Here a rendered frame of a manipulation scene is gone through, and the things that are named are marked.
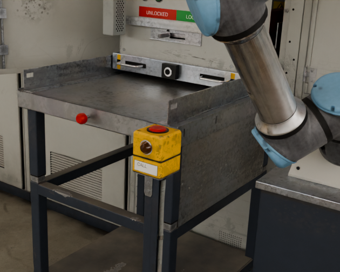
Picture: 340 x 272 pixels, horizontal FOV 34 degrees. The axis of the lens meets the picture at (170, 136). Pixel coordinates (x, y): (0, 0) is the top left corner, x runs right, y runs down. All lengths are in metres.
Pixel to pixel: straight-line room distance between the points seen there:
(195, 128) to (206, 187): 0.25
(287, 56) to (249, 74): 0.90
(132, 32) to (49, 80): 0.37
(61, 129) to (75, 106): 1.06
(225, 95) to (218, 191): 0.31
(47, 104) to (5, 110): 1.27
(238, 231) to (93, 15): 1.04
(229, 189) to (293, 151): 0.62
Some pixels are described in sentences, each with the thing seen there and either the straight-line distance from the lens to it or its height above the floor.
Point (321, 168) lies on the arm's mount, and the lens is 1.43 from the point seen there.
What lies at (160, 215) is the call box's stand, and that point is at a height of 0.69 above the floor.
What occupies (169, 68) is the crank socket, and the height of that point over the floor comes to 0.91.
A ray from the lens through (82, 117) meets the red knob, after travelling 1.58.
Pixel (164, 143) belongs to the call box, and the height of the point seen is 0.89.
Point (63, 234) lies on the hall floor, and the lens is 2.70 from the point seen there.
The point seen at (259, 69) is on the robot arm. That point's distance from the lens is 1.09.
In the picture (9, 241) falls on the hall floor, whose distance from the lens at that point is 2.68.
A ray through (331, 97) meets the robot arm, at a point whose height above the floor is 0.99.
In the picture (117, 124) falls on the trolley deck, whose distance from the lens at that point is 1.56.
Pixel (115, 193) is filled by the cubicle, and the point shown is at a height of 0.23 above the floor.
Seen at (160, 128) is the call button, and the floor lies 0.91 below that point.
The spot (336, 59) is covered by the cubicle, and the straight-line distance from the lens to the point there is 1.92.
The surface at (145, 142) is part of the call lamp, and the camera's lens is 1.20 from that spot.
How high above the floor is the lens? 1.26
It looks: 18 degrees down
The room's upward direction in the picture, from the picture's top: 3 degrees clockwise
